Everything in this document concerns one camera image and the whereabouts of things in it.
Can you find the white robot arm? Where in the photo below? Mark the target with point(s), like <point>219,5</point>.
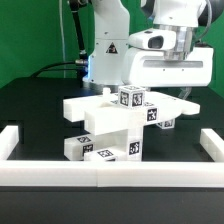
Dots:
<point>170,54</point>

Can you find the white chair back part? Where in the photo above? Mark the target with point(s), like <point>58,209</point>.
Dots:
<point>104,115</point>

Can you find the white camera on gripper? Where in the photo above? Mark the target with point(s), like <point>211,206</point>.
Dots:
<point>153,39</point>

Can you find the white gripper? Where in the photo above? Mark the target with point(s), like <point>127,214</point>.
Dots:
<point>150,69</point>

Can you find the white chair seat part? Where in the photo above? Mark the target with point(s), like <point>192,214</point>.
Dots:
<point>130,141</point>

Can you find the white U-shaped fence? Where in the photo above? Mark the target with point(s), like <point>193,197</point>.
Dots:
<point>103,174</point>

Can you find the white tagged cube nut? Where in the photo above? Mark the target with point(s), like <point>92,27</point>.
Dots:
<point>131,96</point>
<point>169,124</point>

